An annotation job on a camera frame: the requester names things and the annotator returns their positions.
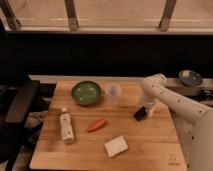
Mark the black office chair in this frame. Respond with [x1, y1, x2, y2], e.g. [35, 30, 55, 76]
[0, 80, 42, 171]

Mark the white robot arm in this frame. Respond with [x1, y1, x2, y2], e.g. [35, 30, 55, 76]
[140, 74, 213, 171]

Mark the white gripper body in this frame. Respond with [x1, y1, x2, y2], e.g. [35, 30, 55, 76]
[140, 95, 156, 117]

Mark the white bottle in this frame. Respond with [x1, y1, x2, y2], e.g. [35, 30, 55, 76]
[60, 108, 74, 144]

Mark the clear plastic cup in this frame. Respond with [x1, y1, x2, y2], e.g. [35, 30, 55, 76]
[105, 84, 122, 105]

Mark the white sponge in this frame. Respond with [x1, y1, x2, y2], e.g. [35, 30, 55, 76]
[104, 136, 128, 157]

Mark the wooden cutting board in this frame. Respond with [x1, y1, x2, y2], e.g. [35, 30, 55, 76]
[30, 80, 187, 171]

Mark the blue tape roll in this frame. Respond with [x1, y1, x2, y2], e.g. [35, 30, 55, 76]
[179, 70, 202, 87]

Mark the orange carrot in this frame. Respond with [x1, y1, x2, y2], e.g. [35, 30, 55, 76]
[87, 119, 107, 132]

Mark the black eraser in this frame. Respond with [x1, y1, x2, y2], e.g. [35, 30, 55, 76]
[133, 107, 147, 121]

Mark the green bowl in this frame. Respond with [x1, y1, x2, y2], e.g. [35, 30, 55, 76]
[71, 81, 101, 106]

